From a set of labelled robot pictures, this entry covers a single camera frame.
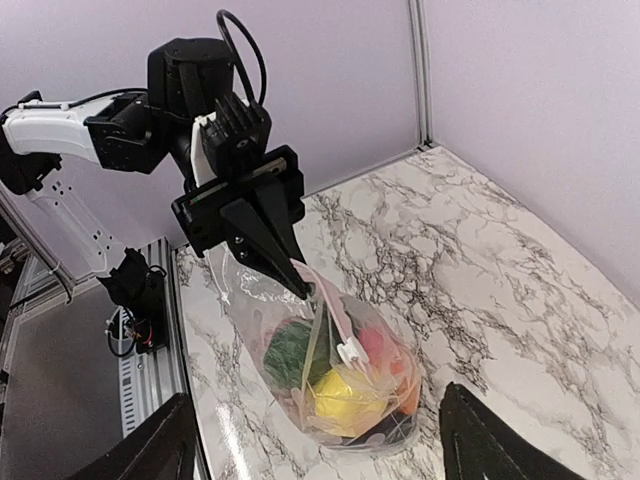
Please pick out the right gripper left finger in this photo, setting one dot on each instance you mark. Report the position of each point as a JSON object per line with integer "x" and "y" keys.
{"x": 162, "y": 447}

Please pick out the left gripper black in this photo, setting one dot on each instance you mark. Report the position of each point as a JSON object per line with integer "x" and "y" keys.
{"x": 254, "y": 215}

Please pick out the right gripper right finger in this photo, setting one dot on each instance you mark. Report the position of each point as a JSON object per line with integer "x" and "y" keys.
{"x": 478, "y": 444}

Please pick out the clear zip top bag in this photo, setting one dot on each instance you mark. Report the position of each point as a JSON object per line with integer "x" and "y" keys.
{"x": 331, "y": 361}

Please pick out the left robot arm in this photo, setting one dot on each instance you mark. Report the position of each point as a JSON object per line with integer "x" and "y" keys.
{"x": 127, "y": 130}

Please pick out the red fake pepper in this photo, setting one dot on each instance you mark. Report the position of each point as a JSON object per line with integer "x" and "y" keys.
{"x": 380, "y": 349}

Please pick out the green fake pepper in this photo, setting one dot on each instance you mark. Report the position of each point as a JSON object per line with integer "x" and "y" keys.
{"x": 285, "y": 356}

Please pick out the yellow fake pepper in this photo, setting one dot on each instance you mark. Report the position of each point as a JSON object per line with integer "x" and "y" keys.
{"x": 347, "y": 403}

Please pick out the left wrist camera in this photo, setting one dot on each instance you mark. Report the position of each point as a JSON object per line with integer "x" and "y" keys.
{"x": 229, "y": 142}

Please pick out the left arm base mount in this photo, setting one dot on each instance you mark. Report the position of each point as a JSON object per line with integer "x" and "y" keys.
{"x": 137, "y": 305}

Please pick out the left aluminium frame post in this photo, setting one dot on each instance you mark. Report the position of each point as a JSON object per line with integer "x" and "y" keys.
{"x": 421, "y": 65}

